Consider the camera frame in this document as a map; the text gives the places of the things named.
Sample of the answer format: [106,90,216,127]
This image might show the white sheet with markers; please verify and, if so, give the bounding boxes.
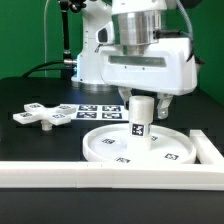
[70,104,128,121]

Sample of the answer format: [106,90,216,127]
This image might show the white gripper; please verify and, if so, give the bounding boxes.
[100,38,197,119]

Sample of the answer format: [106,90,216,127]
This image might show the white round table top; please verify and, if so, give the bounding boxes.
[82,123,196,165]

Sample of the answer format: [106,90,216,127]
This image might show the black cable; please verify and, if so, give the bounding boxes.
[21,60,66,79]

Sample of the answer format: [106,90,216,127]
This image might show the white cross-shaped table base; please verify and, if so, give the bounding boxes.
[13,103,76,131]

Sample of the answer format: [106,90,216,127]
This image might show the white L-shaped border fence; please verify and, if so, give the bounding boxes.
[0,129,224,191]

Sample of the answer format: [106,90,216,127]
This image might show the white thin cable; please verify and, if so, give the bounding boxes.
[43,0,52,79]

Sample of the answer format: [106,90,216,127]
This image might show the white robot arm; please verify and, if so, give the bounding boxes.
[72,0,200,119]

